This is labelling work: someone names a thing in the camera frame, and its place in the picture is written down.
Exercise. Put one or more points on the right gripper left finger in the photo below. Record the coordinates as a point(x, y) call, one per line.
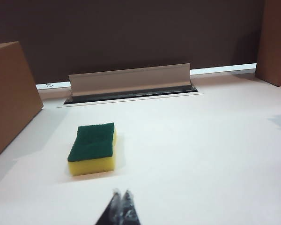
point(111, 211)

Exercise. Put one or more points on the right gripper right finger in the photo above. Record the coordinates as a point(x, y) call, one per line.
point(128, 211)

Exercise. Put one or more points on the yellow sponge with green pad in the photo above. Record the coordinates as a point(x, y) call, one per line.
point(93, 145)

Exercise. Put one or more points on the upright brown cardboard box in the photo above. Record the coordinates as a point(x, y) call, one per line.
point(11, 98)

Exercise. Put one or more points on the large brown desk divider panel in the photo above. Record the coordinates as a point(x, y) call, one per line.
point(131, 32)

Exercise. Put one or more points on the reddish brown cardboard box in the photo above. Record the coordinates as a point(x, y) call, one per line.
point(275, 42)

